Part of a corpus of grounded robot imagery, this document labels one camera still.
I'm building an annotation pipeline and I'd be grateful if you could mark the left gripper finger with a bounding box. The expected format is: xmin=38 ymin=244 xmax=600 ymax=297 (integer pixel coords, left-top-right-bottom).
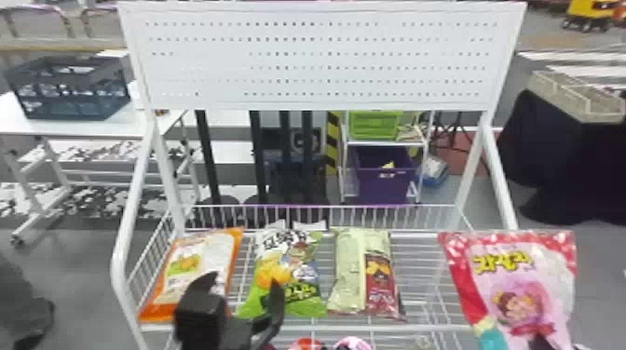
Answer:
xmin=251 ymin=280 xmax=288 ymax=350
xmin=192 ymin=271 xmax=220 ymax=296

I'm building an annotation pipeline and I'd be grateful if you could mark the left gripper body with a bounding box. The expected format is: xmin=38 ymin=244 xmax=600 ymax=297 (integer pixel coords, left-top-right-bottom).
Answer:
xmin=225 ymin=316 xmax=260 ymax=350

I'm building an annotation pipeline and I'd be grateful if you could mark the orange snack packet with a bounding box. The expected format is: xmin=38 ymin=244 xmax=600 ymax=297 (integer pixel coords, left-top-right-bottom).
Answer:
xmin=138 ymin=226 xmax=245 ymax=324

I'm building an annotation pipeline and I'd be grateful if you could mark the green snack packet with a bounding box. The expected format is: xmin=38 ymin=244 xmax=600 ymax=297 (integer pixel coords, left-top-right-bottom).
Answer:
xmin=236 ymin=228 xmax=328 ymax=320

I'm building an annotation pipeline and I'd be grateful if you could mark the beige and red snack packet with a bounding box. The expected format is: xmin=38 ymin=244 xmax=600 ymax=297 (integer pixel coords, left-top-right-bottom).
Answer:
xmin=326 ymin=225 xmax=405 ymax=320

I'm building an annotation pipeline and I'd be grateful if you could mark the small pink snack packet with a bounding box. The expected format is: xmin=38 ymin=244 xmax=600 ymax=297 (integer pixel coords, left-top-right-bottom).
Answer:
xmin=332 ymin=335 xmax=374 ymax=350

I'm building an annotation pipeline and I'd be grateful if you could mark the purple crate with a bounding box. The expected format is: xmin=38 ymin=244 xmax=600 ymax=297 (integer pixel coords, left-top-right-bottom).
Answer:
xmin=350 ymin=144 xmax=420 ymax=206

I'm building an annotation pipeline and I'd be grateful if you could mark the white side table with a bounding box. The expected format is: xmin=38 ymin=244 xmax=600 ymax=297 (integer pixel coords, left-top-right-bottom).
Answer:
xmin=0 ymin=48 xmax=203 ymax=247

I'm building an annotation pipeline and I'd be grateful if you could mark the green basket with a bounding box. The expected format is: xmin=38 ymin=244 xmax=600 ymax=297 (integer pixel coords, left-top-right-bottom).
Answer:
xmin=347 ymin=111 xmax=403 ymax=141

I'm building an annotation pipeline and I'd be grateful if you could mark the blue basket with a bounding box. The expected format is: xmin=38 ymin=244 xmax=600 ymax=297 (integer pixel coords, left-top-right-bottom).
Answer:
xmin=5 ymin=55 xmax=132 ymax=122

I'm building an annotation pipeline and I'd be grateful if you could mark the black side table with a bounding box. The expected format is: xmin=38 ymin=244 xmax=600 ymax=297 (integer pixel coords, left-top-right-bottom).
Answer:
xmin=496 ymin=88 xmax=626 ymax=227

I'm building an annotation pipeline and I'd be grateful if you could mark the grey crate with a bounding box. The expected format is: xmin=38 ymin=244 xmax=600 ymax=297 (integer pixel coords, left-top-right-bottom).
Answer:
xmin=526 ymin=69 xmax=626 ymax=125

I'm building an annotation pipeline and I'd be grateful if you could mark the yellow cart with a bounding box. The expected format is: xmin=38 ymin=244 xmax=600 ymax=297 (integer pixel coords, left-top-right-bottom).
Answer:
xmin=562 ymin=0 xmax=626 ymax=34

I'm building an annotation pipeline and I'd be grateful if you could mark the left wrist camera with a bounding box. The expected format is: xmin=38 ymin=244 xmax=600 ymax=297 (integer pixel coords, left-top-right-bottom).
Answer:
xmin=172 ymin=291 xmax=229 ymax=350

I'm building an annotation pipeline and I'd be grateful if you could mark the black post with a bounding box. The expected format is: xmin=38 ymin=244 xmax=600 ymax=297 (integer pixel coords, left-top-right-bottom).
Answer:
xmin=194 ymin=110 xmax=242 ymax=229
xmin=243 ymin=110 xmax=291 ymax=229

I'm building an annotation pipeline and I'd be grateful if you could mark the small white wire rack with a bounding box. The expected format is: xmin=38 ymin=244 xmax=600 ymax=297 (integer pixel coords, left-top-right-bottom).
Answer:
xmin=337 ymin=110 xmax=436 ymax=206

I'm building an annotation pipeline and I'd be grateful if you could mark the striped post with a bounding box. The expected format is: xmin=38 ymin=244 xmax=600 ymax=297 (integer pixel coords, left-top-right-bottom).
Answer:
xmin=324 ymin=111 xmax=342 ymax=175

